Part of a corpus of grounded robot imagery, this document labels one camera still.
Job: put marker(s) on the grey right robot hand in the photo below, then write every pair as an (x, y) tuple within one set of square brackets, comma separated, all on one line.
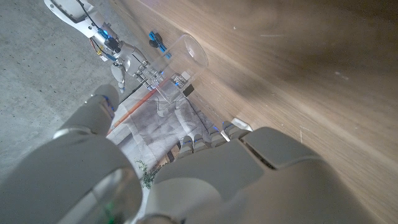
[(130, 57)]

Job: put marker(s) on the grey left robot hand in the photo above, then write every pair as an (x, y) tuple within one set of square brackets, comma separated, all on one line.
[(217, 180)]

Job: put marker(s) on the clear glass beaker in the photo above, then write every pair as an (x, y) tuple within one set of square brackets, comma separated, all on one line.
[(186, 62)]

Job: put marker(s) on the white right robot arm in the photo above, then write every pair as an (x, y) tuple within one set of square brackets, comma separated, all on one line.
[(77, 15)]

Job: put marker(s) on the blue black paper clip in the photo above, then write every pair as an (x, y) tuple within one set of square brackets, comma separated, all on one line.
[(158, 42)]

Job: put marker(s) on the printed backdrop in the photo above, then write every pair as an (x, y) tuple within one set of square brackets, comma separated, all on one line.
[(155, 124)]

